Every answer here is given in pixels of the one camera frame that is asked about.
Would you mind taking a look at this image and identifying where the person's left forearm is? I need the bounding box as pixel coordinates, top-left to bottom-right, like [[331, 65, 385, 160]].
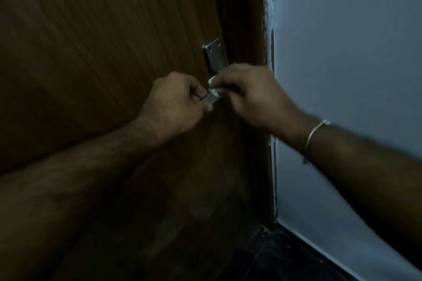
[[0, 116, 165, 281]]

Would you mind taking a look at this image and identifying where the person's right hand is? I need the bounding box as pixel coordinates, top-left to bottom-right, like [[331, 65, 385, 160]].
[[210, 63, 318, 148]]

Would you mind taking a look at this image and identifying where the brown wooden door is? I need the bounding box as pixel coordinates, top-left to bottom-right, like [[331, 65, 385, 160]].
[[0, 0, 274, 281]]

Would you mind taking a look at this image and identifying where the dark wooden door frame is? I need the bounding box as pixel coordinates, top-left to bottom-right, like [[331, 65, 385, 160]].
[[208, 0, 278, 229]]

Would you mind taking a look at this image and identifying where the person's right forearm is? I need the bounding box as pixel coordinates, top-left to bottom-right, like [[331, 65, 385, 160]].
[[305, 119, 422, 270]]

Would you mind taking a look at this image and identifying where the metal door handle lever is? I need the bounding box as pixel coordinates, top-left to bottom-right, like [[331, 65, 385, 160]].
[[194, 90, 222, 105]]

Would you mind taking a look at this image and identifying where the white cleaning cloth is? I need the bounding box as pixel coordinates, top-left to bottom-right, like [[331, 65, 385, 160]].
[[208, 75, 228, 97]]

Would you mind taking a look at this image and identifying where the silver wrist bangle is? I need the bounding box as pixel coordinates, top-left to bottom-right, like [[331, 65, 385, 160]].
[[303, 120, 331, 165]]

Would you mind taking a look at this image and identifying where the metal door lock plate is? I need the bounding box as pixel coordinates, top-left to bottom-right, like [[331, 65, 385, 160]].
[[202, 38, 229, 72]]

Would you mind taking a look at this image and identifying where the person's left hand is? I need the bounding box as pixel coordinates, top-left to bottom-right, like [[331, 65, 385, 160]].
[[137, 71, 213, 145]]

